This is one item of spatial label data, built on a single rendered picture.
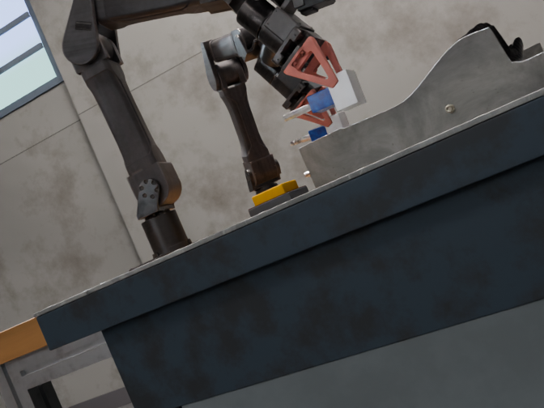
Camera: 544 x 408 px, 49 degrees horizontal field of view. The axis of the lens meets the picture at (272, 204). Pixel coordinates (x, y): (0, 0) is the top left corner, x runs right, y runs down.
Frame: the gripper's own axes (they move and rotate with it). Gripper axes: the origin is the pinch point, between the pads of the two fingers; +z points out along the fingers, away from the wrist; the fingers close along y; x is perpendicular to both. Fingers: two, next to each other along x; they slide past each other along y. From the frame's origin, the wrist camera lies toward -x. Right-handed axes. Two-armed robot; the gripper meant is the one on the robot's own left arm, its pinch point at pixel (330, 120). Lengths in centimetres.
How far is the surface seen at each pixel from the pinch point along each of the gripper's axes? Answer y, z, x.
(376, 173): -82, 15, -23
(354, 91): -31.1, 4.0, -14.7
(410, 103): -18.9, 10.9, -16.7
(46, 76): 213, -198, 171
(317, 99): -30.7, 0.3, -9.8
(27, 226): 198, -146, 264
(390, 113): -19.0, 9.6, -13.3
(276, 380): -81, 21, -4
